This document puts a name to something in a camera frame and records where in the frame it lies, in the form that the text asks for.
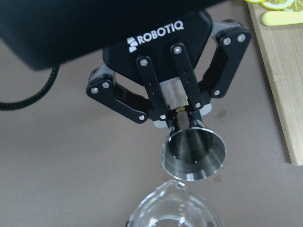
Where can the bamboo cutting board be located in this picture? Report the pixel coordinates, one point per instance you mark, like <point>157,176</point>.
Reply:
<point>281,48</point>

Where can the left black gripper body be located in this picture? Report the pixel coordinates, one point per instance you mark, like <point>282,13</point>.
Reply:
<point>48,33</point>

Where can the steel jigger measuring cup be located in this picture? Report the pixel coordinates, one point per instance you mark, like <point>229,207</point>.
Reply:
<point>192,151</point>

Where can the clear glass cup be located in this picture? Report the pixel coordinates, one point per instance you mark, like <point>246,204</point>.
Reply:
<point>173,204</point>

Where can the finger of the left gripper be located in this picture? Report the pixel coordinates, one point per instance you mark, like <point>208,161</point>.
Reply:
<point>103,88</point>
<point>186,93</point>

